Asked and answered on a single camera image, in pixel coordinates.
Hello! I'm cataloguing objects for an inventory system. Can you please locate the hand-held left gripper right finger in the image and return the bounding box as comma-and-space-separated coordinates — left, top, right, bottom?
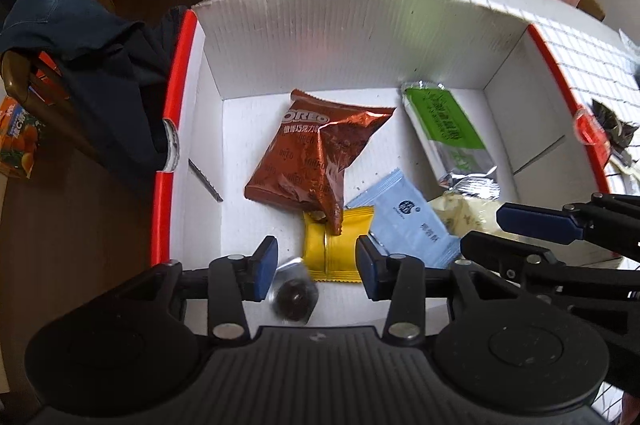
356, 235, 506, 340

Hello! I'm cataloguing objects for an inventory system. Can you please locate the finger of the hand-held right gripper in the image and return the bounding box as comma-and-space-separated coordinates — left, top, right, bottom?
496, 192, 640, 256
460, 230, 561, 278

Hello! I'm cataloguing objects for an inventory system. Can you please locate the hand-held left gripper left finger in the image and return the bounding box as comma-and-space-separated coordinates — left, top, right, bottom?
115, 235, 279, 342

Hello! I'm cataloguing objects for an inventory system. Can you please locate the yellow snack packet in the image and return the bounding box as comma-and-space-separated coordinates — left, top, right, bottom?
302, 206, 376, 283

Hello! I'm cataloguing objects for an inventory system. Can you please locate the clear chocolate lollipop packet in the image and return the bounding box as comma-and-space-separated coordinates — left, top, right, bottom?
269, 257, 319, 323

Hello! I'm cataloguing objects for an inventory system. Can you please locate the cream snack packet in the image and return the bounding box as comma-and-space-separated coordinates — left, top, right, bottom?
430, 195, 506, 238

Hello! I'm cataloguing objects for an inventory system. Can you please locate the light blue snack packet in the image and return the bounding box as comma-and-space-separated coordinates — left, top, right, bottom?
346, 169, 462, 270

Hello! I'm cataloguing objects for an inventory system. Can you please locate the dark brown snack packet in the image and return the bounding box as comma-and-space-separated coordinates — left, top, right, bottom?
592, 99, 640, 166

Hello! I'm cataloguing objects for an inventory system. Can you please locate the brown cookie packet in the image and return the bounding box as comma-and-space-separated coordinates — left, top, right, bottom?
244, 88, 397, 236

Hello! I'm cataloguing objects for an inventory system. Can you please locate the green snack packet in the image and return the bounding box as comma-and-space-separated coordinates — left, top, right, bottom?
401, 81, 501, 198

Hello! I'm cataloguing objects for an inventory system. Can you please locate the red cardboard box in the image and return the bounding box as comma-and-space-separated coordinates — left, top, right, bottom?
150, 0, 623, 306

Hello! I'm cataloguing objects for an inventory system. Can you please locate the orange printed carton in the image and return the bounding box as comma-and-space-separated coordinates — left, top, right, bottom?
0, 98, 41, 180

